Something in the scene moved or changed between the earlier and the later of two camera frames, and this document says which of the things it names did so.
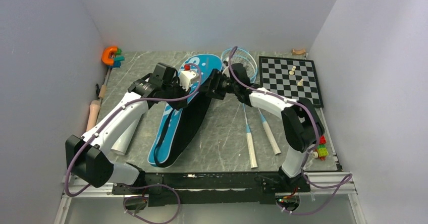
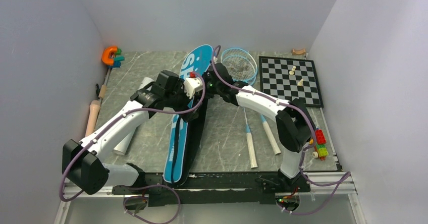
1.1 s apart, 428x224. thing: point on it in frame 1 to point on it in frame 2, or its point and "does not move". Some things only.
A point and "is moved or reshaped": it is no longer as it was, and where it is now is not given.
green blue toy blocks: [117, 60] does not move
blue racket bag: [178, 128] is moved or reshaped
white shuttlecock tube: [120, 146] does not move
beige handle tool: [94, 109] does not move
